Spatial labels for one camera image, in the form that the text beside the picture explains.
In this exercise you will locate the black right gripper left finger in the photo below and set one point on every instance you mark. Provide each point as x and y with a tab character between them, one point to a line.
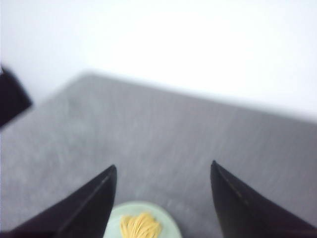
83	214

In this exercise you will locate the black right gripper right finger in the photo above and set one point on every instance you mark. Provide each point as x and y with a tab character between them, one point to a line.
244	213

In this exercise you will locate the yellow vermicelli noodle bundle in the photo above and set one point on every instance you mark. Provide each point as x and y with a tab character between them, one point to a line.
143	225

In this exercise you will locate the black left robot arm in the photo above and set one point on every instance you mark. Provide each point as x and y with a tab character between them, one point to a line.
13	97

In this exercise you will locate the light green round plate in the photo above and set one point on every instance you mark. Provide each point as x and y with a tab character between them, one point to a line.
169	228

